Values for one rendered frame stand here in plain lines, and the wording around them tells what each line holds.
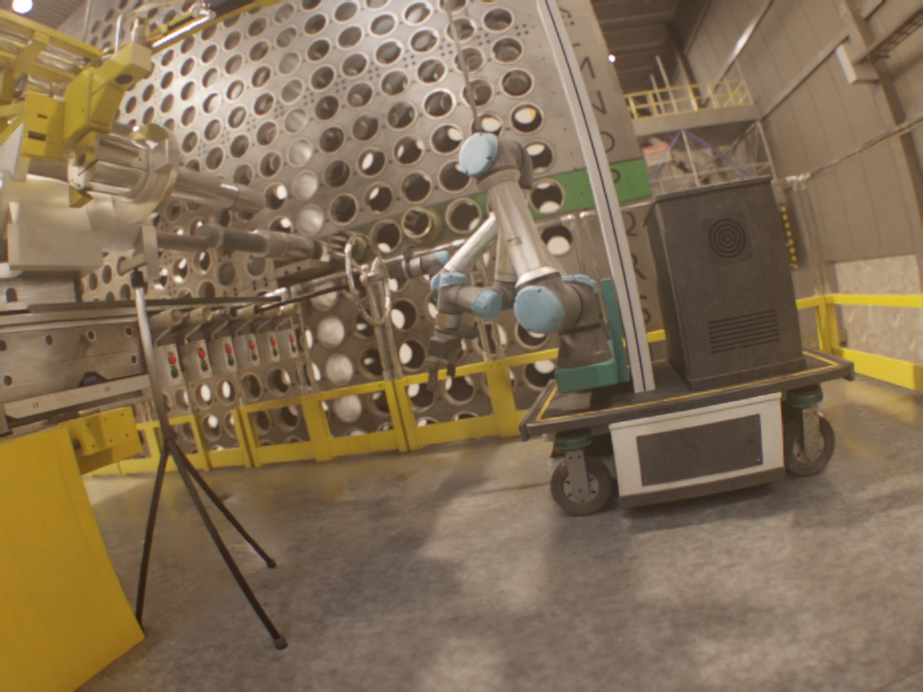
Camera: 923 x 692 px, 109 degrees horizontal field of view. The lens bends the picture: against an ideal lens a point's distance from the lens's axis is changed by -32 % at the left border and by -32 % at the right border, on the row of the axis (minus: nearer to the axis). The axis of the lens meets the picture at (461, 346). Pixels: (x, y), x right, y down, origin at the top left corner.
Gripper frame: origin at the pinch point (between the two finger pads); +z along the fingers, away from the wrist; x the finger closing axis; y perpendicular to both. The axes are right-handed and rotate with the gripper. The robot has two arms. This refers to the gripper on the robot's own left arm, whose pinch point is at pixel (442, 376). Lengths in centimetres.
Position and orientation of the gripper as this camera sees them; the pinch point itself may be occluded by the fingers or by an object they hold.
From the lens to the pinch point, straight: 145.7
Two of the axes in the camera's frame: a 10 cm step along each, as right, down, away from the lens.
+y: -9.1, -2.3, 3.4
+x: -3.9, 2.6, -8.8
